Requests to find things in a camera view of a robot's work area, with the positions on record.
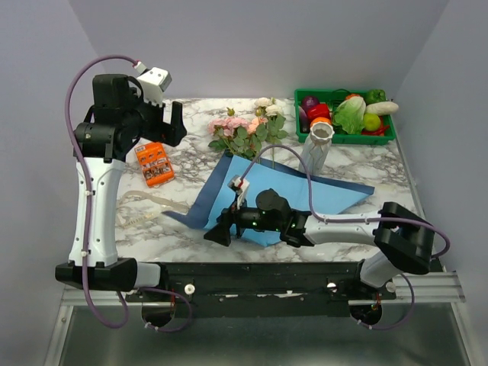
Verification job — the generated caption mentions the red chili peppers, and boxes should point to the red chili peppers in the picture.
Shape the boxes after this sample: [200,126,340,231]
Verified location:
[361,117,390,136]

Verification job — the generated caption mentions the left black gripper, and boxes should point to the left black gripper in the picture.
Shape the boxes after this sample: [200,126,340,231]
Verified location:
[121,87,188,146]

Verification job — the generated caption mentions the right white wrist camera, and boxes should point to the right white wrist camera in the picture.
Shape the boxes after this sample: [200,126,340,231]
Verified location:
[228,175,249,210]

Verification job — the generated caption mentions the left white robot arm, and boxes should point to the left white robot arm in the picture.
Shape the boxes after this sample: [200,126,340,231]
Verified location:
[55,68,187,301]

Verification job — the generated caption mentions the blue flower bouquet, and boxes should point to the blue flower bouquet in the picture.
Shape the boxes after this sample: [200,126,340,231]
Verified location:
[216,156,374,214]

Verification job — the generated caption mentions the purple eggplant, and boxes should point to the purple eggplant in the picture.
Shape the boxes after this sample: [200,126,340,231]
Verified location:
[298,106,310,133]

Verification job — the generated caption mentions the purple onion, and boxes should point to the purple onion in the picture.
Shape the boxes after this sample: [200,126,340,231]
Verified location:
[300,95,320,111]

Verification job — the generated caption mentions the orange snack packet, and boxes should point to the orange snack packet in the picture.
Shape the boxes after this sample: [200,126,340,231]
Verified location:
[134,142,175,188]

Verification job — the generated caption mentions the green plastic basket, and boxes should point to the green plastic basket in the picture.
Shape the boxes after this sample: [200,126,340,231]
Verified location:
[294,88,397,146]

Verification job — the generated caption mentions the red bell pepper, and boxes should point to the red bell pepper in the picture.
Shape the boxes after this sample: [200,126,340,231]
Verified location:
[307,103,330,121]

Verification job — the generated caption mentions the aluminium rail frame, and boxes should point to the aluminium rail frame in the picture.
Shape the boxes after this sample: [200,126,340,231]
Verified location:
[42,271,472,366]

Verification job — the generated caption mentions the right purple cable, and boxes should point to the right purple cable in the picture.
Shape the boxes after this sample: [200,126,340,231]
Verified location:
[239,143,451,331]

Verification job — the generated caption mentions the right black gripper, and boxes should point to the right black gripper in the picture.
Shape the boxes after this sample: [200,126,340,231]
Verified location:
[204,194,281,247]

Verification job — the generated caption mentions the orange pumpkin toy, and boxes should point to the orange pumpkin toy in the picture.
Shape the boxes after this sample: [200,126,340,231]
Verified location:
[310,117,332,127]

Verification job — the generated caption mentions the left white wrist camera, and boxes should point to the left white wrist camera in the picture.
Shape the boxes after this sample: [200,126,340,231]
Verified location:
[136,67,172,106]

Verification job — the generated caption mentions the green lettuce toy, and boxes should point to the green lettuce toy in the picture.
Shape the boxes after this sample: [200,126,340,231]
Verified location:
[332,96,366,135]

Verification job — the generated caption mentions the green bell pepper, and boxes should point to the green bell pepper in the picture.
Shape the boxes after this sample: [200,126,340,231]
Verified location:
[364,89,387,105]

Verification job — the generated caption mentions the dark blue wrapping sheet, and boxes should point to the dark blue wrapping sheet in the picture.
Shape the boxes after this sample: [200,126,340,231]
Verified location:
[162,150,377,232]

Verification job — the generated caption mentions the cream printed ribbon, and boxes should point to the cream printed ribbon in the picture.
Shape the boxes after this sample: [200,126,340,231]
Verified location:
[115,190,189,229]

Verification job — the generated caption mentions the orange carrot toy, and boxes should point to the orange carrot toy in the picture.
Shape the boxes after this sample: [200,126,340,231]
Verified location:
[345,93,361,100]

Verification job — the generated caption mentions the pink rose bunch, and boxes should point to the pink rose bunch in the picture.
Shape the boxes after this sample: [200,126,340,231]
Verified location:
[207,108,268,160]

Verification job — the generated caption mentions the white ribbed ceramic vase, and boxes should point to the white ribbed ceramic vase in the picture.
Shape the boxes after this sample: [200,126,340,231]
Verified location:
[298,122,335,175]

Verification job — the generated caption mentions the white radish toy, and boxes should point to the white radish toy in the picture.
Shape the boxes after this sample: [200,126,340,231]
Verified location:
[365,101,399,116]

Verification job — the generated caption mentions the purple cable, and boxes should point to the purple cable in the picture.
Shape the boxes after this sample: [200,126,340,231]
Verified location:
[239,143,451,331]
[63,54,193,332]

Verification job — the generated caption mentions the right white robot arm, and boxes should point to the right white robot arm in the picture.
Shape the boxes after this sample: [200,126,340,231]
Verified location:
[204,189,435,299]

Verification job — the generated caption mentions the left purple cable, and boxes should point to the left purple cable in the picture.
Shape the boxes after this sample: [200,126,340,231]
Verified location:
[63,54,193,332]

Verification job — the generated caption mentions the black mounting base plate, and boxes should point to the black mounting base plate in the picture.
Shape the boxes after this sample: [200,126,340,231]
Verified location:
[78,261,400,319]

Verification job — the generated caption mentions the white rose stem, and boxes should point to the white rose stem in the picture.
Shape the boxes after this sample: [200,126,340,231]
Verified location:
[254,97,288,145]

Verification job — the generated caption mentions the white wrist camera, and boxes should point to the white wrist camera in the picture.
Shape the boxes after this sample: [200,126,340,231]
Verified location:
[228,175,249,210]
[136,67,172,106]

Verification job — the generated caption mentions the green apple toy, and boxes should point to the green apple toy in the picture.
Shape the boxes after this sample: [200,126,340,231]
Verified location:
[363,113,381,132]

